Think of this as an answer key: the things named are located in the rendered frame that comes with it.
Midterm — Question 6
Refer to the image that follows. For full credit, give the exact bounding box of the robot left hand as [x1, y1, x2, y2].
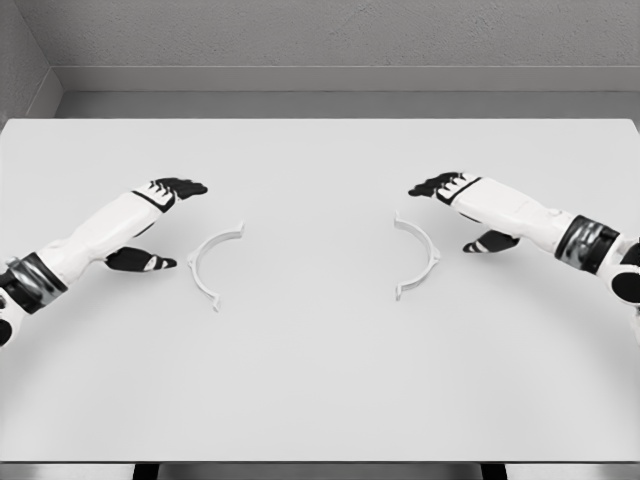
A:
[83, 176, 209, 274]

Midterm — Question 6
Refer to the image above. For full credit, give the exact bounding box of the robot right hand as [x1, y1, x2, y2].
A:
[408, 172, 530, 254]

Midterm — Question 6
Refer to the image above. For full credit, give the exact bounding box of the white half-ring pipe clamp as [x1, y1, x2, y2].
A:
[187, 220, 247, 314]
[393, 210, 441, 303]

